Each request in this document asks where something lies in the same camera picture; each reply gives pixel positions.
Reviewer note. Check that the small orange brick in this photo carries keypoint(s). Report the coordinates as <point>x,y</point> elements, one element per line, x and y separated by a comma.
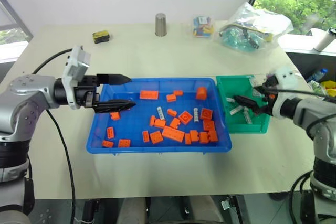
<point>194,135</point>
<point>204,137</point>
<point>175,123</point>
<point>170,98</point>
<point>107,144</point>
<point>152,119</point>
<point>172,112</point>
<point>188,139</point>
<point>124,143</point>
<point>110,132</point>
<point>213,136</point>
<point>115,116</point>
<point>145,136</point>
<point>160,123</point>

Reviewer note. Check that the long orange brick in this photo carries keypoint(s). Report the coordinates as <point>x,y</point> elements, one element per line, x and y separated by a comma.
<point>172,133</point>
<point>148,95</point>

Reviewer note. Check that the white paper roll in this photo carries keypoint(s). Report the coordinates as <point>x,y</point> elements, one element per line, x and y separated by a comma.
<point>324,39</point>

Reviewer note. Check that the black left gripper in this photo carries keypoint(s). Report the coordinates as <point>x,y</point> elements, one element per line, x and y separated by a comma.
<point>88,95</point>

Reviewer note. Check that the tall orange block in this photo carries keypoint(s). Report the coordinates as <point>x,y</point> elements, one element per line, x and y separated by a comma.
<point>201,93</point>

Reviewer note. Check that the clear water bottle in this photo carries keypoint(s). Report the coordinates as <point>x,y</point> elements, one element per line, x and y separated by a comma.
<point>316,75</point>

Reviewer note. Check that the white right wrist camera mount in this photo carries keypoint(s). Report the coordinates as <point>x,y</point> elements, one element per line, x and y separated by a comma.
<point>285,75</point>

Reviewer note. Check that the yellow and black sponge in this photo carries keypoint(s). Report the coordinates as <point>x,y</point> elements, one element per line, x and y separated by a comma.
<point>101,36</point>

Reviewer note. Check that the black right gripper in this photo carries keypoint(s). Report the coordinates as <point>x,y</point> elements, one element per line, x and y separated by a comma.
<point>267,98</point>

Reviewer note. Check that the square orange brick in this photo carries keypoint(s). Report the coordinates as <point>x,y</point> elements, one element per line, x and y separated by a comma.
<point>186,117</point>
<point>209,125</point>
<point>156,137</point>
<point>206,114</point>

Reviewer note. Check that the grey metal cup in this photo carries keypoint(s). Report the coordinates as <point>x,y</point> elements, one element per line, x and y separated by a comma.
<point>161,24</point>

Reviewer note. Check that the white battery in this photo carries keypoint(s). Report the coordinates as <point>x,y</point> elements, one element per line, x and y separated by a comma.
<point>196,115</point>
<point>160,113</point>
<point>230,100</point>
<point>236,110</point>
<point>247,117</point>

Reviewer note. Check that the small bag of coloured blocks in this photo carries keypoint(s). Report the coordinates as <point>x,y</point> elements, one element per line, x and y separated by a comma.
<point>203,27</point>

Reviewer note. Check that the silver table clamp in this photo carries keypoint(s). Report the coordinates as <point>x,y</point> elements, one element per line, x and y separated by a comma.
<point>227,204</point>

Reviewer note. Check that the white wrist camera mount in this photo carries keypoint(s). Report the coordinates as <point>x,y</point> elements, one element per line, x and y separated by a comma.
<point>285,75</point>
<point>74,70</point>

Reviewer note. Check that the green plastic bin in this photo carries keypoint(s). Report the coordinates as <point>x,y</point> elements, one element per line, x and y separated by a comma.
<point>241,128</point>

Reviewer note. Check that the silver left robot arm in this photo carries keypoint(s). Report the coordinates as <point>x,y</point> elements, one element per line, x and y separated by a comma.
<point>25,95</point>

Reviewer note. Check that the grey window frame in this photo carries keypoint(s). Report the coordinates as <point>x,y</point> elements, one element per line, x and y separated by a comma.
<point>15,16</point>

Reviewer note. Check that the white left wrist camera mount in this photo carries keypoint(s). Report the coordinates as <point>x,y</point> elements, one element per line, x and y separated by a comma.
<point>74,70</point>

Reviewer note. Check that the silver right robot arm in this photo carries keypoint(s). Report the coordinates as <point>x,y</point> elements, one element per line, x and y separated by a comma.
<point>315,110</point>

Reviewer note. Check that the large clear plastic bag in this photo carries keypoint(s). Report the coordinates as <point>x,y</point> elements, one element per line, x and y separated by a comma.
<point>252,27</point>

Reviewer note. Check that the black clamp under table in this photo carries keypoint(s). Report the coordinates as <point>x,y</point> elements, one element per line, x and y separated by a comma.
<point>91,209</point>

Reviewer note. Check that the blue plastic bin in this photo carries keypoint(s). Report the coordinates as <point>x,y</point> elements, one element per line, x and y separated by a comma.
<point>136,129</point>

